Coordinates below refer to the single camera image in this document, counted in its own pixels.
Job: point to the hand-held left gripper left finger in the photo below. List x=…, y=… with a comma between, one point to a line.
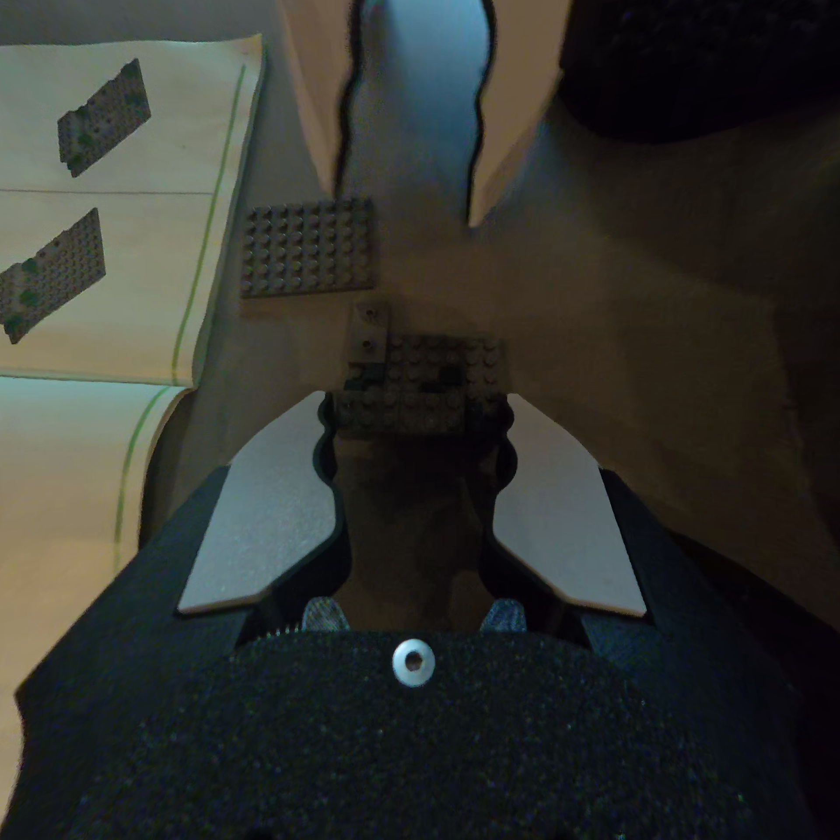
x=269, y=525

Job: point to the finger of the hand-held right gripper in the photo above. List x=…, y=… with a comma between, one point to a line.
x=525, y=65
x=318, y=65

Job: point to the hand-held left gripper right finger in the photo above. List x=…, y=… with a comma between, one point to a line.
x=564, y=525

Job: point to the dark grey studded brick plate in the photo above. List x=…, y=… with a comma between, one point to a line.
x=308, y=249

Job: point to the grey brick plate assembly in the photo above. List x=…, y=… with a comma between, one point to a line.
x=420, y=387

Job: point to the grey desk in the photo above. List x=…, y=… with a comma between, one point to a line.
x=656, y=295

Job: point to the black dimpled tray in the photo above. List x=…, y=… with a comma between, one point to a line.
x=689, y=65

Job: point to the open instruction booklet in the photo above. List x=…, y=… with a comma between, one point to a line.
x=98, y=262

